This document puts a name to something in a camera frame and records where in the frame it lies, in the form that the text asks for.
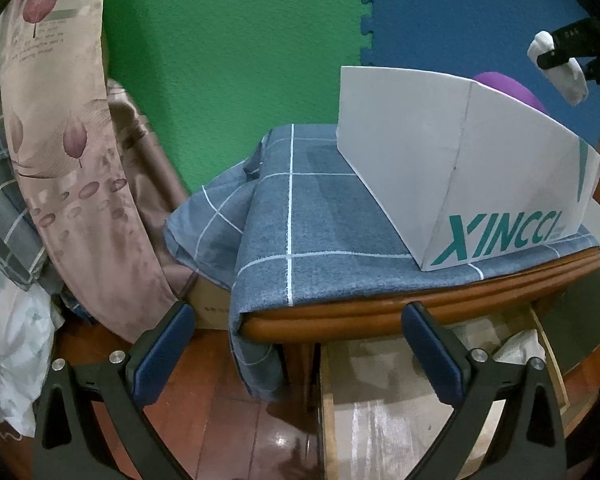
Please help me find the blue checked cloth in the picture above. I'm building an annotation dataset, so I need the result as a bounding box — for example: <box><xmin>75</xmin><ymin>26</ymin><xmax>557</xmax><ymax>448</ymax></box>
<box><xmin>164</xmin><ymin>122</ymin><xmax>600</xmax><ymax>404</ymax></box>

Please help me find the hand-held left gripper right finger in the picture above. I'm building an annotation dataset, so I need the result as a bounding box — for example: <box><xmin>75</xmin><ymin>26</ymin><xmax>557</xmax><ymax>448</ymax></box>
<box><xmin>397</xmin><ymin>301</ymin><xmax>567</xmax><ymax>480</ymax></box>

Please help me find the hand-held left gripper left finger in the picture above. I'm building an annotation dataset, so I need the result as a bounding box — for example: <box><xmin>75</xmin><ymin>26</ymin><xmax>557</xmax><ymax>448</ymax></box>
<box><xmin>32</xmin><ymin>301</ymin><xmax>196</xmax><ymax>480</ymax></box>

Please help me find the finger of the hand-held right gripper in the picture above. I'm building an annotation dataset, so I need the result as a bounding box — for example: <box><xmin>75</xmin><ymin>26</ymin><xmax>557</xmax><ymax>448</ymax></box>
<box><xmin>536</xmin><ymin>49</ymin><xmax>573</xmax><ymax>71</ymax></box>

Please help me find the brown cardboard box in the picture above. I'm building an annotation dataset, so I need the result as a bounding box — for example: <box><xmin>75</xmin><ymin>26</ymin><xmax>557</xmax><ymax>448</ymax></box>
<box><xmin>187</xmin><ymin>271</ymin><xmax>232</xmax><ymax>332</ymax></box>

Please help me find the green foam mat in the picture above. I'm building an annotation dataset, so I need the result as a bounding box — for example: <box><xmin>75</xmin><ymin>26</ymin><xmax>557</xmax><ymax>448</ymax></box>
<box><xmin>100</xmin><ymin>0</ymin><xmax>377</xmax><ymax>196</ymax></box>

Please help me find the pink floral curtain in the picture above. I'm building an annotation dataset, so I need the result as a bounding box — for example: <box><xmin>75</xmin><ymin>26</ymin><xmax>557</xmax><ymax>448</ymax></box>
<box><xmin>0</xmin><ymin>0</ymin><xmax>181</xmax><ymax>342</ymax></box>

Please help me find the white cardboard box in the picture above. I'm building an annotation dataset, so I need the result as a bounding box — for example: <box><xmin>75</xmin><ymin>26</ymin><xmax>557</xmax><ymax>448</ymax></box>
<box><xmin>336</xmin><ymin>65</ymin><xmax>600</xmax><ymax>274</ymax></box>

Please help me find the blue foam mat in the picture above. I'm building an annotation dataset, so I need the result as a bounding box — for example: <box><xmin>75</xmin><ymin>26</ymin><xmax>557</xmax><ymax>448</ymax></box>
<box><xmin>357</xmin><ymin>0</ymin><xmax>600</xmax><ymax>147</ymax></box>

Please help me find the grey cardboard box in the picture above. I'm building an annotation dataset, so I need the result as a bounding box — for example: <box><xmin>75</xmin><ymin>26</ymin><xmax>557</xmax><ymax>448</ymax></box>
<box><xmin>532</xmin><ymin>200</ymin><xmax>600</xmax><ymax>387</ymax></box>

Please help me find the purple bra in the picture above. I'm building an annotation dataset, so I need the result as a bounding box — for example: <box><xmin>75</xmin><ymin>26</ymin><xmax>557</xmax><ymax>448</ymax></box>
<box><xmin>472</xmin><ymin>71</ymin><xmax>547</xmax><ymax>114</ymax></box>

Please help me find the grey plaid blanket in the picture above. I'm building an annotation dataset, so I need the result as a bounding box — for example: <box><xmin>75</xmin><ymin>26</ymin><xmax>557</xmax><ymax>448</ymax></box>
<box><xmin>0</xmin><ymin>60</ymin><xmax>64</xmax><ymax>292</ymax></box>

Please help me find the brown satin cloth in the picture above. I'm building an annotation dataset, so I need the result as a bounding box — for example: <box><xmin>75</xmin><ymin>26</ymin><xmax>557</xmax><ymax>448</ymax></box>
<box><xmin>105</xmin><ymin>77</ymin><xmax>197</xmax><ymax>302</ymax></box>

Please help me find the wooden nightstand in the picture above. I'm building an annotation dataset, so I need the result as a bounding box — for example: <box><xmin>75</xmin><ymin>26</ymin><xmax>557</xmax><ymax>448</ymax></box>
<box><xmin>240</xmin><ymin>245</ymin><xmax>600</xmax><ymax>412</ymax></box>

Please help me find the white garment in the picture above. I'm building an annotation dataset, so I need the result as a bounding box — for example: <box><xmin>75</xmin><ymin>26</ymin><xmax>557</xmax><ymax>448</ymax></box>
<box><xmin>527</xmin><ymin>31</ymin><xmax>590</xmax><ymax>106</ymax></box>

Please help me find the white leaf-print cloth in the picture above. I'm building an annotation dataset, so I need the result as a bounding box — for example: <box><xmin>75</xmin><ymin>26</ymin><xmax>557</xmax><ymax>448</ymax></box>
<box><xmin>0</xmin><ymin>250</ymin><xmax>64</xmax><ymax>437</ymax></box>

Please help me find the wooden drawer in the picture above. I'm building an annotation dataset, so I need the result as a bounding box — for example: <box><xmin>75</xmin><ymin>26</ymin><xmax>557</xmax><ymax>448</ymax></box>
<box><xmin>316</xmin><ymin>305</ymin><xmax>569</xmax><ymax>480</ymax></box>

